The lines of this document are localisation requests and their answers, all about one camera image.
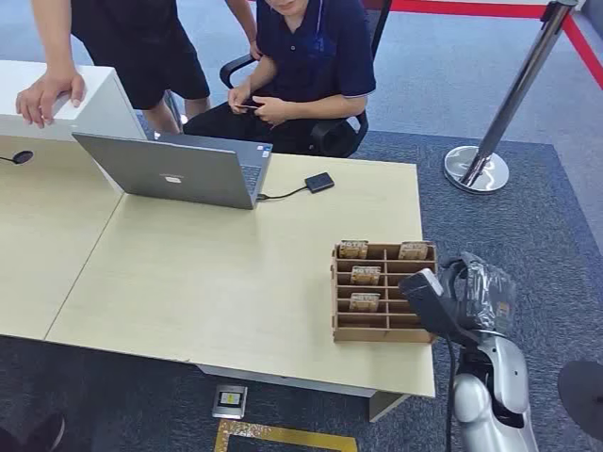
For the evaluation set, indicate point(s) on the standing person's left hand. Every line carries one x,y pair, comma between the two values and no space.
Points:
255,51

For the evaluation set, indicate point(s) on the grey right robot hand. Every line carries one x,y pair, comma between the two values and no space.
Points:
487,293

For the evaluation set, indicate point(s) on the standing person's right hand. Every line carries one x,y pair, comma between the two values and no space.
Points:
49,93

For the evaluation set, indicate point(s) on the seated person's right hand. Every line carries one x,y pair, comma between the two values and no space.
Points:
239,96

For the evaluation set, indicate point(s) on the seated person's left hand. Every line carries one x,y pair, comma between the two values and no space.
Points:
272,111

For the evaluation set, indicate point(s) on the patterned brown card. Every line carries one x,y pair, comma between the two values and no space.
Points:
353,249
365,276
364,302
413,251

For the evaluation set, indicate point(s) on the brown wooden card holder tray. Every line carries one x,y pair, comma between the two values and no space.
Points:
384,334

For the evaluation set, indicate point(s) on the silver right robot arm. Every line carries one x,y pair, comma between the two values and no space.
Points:
490,399

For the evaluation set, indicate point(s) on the seated person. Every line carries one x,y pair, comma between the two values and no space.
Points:
311,56

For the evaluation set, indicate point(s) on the standing person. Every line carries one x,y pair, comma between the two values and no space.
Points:
141,50

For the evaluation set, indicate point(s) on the white cabinet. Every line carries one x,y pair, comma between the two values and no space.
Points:
101,106

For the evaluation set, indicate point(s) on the black office chair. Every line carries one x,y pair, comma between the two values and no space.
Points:
339,138

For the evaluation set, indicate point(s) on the black external drive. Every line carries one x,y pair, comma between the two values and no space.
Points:
319,182

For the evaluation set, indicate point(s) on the grey laptop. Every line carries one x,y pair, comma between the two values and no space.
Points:
170,174

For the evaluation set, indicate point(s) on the black round disc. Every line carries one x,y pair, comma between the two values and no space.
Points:
584,399

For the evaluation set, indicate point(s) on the red barrier belt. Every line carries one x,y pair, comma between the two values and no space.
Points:
471,9

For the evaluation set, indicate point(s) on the metal floor socket box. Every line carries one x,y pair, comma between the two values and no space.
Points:
229,400

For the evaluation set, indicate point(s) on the black shoe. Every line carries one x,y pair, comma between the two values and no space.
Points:
44,433

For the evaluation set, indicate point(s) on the dark wrist camera box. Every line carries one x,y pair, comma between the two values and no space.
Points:
431,306

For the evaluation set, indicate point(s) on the white desk support frame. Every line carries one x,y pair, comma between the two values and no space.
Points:
386,405

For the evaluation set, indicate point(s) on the chrome stanchion post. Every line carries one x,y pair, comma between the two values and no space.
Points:
513,93

